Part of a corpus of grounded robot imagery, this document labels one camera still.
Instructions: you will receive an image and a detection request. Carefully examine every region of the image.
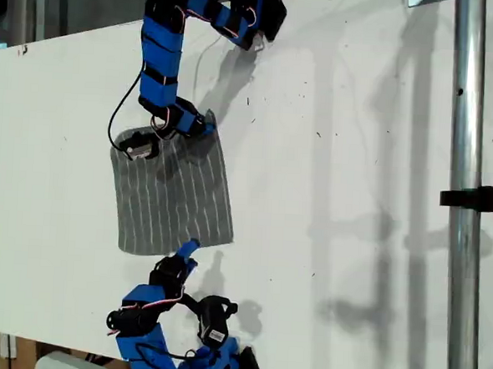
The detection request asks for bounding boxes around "grey white-striped towel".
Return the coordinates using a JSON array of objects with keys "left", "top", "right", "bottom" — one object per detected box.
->
[{"left": 103, "top": 102, "right": 242, "bottom": 262}]

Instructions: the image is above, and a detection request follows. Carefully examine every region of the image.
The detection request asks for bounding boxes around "white box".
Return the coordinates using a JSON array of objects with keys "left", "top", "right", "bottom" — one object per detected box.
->
[{"left": 34, "top": 349, "right": 133, "bottom": 369}]

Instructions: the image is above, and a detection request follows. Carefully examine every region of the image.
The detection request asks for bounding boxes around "wooden table leg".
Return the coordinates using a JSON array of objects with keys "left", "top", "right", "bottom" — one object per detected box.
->
[{"left": 0, "top": 332, "right": 40, "bottom": 363}]

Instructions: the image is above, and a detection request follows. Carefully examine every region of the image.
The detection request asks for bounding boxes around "black clamp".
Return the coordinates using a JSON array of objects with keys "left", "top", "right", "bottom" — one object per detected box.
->
[{"left": 438, "top": 172, "right": 493, "bottom": 221}]

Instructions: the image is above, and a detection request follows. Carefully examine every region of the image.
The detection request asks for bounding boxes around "black camera box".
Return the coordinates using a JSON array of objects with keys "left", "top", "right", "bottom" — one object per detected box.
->
[
  {"left": 180, "top": 292, "right": 241, "bottom": 353},
  {"left": 117, "top": 129, "right": 162, "bottom": 164}
]

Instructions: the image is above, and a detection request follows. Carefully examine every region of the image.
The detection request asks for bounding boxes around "black camera cable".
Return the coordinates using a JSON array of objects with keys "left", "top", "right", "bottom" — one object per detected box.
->
[
  {"left": 106, "top": 58, "right": 147, "bottom": 153},
  {"left": 134, "top": 341, "right": 211, "bottom": 364}
]

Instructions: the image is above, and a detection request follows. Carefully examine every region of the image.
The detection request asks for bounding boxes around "steel post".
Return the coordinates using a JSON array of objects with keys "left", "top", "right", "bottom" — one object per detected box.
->
[{"left": 431, "top": 0, "right": 493, "bottom": 369}]

